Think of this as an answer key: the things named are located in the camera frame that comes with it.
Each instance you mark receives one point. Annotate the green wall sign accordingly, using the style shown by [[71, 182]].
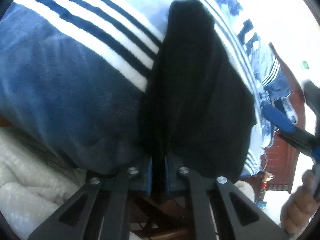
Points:
[[305, 65]]

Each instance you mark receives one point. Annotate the right hand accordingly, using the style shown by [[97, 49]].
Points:
[[300, 207]]

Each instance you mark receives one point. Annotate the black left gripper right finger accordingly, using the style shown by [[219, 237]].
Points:
[[219, 209]]

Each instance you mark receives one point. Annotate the dark wooden bed frame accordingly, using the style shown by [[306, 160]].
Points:
[[280, 161]]

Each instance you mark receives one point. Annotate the white fluffy blanket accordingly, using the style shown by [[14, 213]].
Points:
[[34, 183]]

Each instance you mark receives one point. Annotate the grey striped bed blanket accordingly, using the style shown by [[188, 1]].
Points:
[[74, 73]]

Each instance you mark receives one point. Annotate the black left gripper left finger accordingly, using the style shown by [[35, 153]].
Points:
[[100, 209]]

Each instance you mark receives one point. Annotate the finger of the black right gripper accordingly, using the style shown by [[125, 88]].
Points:
[[278, 119]]

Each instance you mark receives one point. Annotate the blue white patterned bedsheet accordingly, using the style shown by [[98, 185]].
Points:
[[272, 84]]

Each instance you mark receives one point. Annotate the black small garment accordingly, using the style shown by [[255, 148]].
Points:
[[196, 106]]

